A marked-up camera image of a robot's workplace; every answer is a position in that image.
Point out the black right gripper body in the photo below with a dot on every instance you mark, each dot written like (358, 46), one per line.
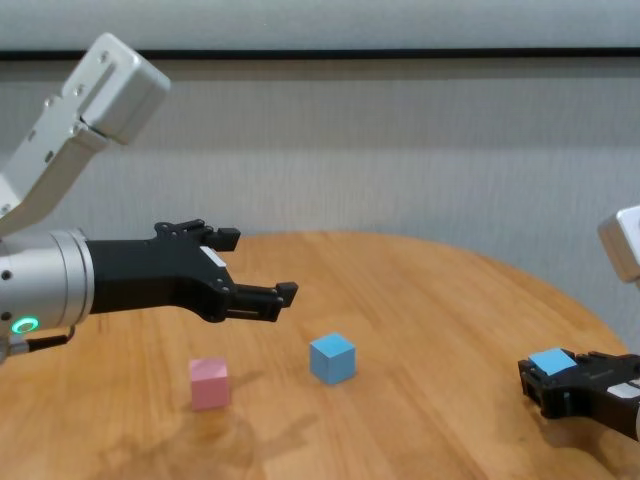
(605, 395)

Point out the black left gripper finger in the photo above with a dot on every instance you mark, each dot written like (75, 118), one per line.
(227, 239)
(255, 300)

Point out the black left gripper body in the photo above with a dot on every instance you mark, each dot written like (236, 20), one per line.
(150, 275)

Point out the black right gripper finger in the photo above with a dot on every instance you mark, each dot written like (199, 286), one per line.
(545, 397)
(610, 362)

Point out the blue cube block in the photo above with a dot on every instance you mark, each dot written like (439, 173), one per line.
(331, 360)
(550, 361)

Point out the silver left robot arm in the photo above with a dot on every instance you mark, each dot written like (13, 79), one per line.
(45, 280)

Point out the pink cube block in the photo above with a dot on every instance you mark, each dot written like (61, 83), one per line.
(210, 387)

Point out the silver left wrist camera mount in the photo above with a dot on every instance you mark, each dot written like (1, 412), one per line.
(120, 90)

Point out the black wall trim strip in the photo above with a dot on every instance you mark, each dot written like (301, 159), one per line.
(350, 53)

